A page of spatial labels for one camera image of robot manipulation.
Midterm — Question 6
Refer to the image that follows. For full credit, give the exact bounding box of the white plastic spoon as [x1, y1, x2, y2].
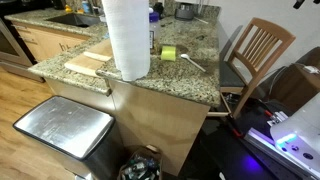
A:
[180, 53, 207, 73]

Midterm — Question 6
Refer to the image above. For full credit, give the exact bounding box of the white power adapter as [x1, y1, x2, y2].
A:
[303, 65, 320, 75]

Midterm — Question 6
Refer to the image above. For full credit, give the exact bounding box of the clear jar with blue lid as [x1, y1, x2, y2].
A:
[148, 11, 161, 52]

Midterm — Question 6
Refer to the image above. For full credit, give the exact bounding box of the wooden chair with grey seat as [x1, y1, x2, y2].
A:
[206, 17, 297, 120]

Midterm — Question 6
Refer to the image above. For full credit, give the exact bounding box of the wooden cutting board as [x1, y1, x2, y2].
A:
[63, 38, 114, 78]

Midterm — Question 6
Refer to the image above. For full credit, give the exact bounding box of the stainless steel trash can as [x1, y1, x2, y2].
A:
[12, 95, 126, 180]

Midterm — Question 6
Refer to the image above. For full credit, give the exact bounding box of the yellow-green cup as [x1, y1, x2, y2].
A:
[160, 45, 177, 62]

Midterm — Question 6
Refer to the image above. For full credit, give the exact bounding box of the wooden sink base cabinet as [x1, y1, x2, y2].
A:
[11, 21, 91, 63]

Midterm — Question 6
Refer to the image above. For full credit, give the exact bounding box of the dark kitchen sink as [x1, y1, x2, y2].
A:
[45, 12, 102, 28]

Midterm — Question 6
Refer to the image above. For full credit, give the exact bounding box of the brown cardboard box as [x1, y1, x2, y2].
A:
[269, 63, 320, 113]

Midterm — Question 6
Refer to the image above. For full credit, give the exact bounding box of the stainless steel oven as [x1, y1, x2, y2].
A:
[0, 18, 44, 83]

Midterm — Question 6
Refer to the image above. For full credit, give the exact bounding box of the white paper towel roll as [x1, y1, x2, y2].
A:
[101, 0, 152, 82]

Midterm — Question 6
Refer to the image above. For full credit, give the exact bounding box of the blue bottle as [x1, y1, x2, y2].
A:
[81, 0, 92, 14]

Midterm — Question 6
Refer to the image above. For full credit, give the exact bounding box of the metal robot mounting platform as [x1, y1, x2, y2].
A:
[244, 128, 320, 180]

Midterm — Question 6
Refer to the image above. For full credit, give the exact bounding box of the wooden counter cabinet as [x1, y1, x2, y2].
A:
[106, 78, 212, 177]

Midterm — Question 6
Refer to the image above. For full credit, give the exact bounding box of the thin white stick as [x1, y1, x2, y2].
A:
[194, 16, 210, 25]

